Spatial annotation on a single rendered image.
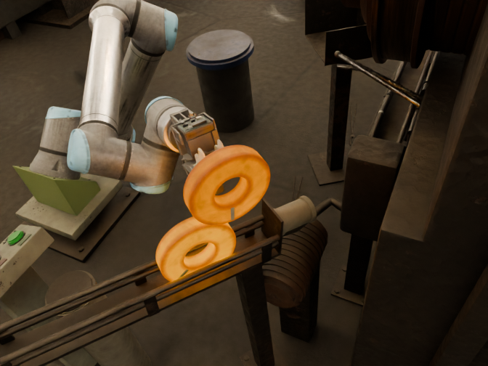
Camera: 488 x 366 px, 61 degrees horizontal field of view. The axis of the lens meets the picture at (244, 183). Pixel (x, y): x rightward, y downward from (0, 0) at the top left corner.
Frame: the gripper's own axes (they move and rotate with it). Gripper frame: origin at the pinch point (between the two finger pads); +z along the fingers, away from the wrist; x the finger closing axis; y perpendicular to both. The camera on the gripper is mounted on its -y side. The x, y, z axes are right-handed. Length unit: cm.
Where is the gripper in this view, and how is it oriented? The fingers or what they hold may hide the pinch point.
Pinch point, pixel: (226, 179)
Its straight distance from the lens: 69.5
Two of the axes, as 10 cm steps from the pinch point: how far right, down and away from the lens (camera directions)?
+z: 4.3, 3.9, -8.2
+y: -2.3, -8.3, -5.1
